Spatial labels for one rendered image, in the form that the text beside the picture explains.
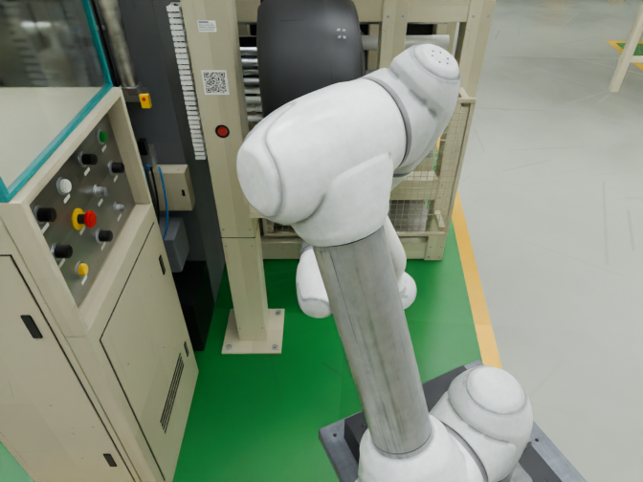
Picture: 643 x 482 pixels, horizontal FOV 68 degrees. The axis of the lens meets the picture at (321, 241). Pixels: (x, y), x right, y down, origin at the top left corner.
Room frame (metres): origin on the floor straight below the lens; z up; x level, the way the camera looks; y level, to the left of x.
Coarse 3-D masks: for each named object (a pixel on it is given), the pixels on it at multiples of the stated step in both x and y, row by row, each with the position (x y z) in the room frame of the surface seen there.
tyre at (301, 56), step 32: (288, 0) 1.43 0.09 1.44; (320, 0) 1.43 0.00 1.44; (256, 32) 1.40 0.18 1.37; (288, 32) 1.32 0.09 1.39; (320, 32) 1.32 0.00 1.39; (352, 32) 1.34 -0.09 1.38; (288, 64) 1.26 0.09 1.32; (320, 64) 1.26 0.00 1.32; (352, 64) 1.28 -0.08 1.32; (288, 96) 1.23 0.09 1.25
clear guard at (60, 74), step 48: (0, 0) 0.92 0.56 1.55; (48, 0) 1.08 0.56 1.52; (0, 48) 0.86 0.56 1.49; (48, 48) 1.01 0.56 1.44; (96, 48) 1.23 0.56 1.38; (0, 96) 0.81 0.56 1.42; (48, 96) 0.95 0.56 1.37; (96, 96) 1.15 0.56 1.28; (0, 144) 0.76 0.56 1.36; (48, 144) 0.89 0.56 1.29; (0, 192) 0.70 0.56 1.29
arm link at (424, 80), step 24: (432, 48) 0.63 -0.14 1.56; (384, 72) 0.61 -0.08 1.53; (408, 72) 0.58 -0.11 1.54; (432, 72) 0.58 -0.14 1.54; (456, 72) 0.60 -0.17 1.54; (408, 96) 0.57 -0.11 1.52; (432, 96) 0.57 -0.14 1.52; (456, 96) 0.60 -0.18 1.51; (408, 120) 0.55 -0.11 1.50; (432, 120) 0.57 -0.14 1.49; (408, 144) 0.54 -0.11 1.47; (432, 144) 0.61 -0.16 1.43; (408, 168) 0.62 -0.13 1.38
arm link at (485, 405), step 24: (456, 384) 0.51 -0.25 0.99; (480, 384) 0.49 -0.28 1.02; (504, 384) 0.50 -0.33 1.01; (432, 408) 0.50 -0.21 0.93; (456, 408) 0.47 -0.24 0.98; (480, 408) 0.45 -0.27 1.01; (504, 408) 0.45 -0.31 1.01; (528, 408) 0.46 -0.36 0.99; (456, 432) 0.43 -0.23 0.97; (480, 432) 0.43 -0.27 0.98; (504, 432) 0.42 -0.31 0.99; (528, 432) 0.44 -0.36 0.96; (480, 456) 0.39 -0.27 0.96; (504, 456) 0.40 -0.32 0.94
